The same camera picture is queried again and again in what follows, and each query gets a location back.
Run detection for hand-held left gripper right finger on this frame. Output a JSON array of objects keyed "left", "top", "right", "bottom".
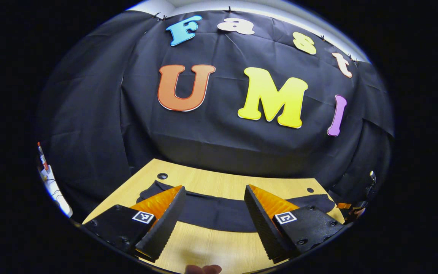
[{"left": 243, "top": 184, "right": 345, "bottom": 264}]

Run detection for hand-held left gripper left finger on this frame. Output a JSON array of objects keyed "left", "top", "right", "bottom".
[{"left": 82, "top": 185, "right": 187, "bottom": 264}]

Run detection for dark jeans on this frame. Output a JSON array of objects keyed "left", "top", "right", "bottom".
[{"left": 136, "top": 181, "right": 335, "bottom": 233}]

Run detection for black backdrop cloth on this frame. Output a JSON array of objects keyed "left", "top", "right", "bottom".
[{"left": 36, "top": 10, "right": 395, "bottom": 223}]

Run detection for white and red object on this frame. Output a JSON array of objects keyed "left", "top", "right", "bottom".
[{"left": 37, "top": 142, "right": 73, "bottom": 218}]

